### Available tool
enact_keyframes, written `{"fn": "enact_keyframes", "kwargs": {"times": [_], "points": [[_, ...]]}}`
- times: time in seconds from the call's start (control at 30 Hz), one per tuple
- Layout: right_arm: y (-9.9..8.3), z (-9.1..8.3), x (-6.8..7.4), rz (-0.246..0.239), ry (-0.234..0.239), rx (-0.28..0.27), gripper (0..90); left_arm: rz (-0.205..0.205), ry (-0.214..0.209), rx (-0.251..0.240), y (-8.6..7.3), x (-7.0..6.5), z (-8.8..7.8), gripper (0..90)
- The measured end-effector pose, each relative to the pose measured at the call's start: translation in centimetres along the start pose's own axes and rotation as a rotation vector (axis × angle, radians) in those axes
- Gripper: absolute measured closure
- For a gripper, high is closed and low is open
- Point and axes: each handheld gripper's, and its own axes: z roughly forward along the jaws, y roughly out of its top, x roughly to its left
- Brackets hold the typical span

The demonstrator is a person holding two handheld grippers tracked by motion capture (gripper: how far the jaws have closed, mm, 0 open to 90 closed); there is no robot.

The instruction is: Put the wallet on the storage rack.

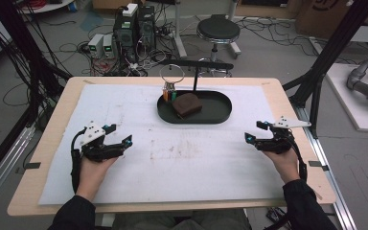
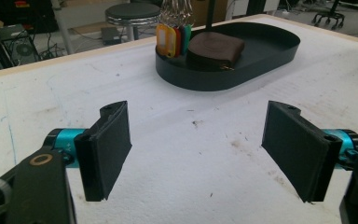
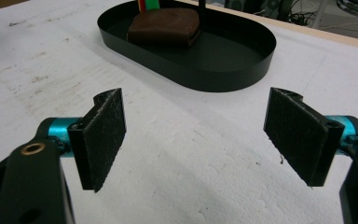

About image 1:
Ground tangle of floor cables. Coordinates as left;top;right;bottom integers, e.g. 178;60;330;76
76;12;180;78

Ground white box on tower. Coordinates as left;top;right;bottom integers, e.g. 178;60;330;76
122;3;139;18

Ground black round stool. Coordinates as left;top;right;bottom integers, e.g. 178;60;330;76
195;13;242;78

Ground black frame with cables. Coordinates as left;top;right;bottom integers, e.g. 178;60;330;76
0;0;74;190

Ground hand-held gripper cable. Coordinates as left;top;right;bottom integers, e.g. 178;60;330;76
70;126;88;195
289;133;309;184

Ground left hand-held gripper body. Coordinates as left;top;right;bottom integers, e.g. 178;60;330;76
80;120;127;163

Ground black computer tower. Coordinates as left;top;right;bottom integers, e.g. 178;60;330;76
112;12;140;62
138;5;157;51

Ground person's right hand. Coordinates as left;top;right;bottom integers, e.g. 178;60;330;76
261;148;302;186

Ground brown pouch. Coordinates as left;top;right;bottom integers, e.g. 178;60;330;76
172;92;203;119

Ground right hand-held gripper cable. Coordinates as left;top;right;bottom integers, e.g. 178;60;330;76
289;133;309;184

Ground left hand-held gripper cable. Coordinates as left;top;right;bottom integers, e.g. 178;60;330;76
70;126;88;195

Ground aluminium rail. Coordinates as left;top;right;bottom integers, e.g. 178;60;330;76
294;106;358;230
0;125;36;213

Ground cardboard box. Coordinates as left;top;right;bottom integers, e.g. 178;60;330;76
294;0;354;40

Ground white table mat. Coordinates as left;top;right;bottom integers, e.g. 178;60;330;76
37;83;289;206

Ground white power supply unit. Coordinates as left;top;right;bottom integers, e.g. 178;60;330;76
87;33;105;59
102;33;116;59

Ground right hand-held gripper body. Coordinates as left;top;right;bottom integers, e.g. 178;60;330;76
254;115;312;155

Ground white desk leg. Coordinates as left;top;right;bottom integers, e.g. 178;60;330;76
227;0;242;59
172;0;189;59

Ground black device under table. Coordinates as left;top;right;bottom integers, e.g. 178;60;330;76
265;207;289;225

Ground black tape strip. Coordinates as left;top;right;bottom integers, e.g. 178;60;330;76
23;161;42;171
308;160;331;173

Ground person's legs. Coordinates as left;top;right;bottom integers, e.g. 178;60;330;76
110;208;257;230

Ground black frame strut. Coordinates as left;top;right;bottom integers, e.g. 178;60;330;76
282;0;368;139

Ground black oval tray with hanger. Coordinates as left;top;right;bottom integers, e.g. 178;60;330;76
156;58;235;126

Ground person's left hand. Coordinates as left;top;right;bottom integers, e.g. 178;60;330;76
76;155;120;198

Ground white platform board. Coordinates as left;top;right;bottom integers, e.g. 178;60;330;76
325;62;368;134

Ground key ring with coloured tags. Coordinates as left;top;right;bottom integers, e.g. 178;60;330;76
158;63;186;103

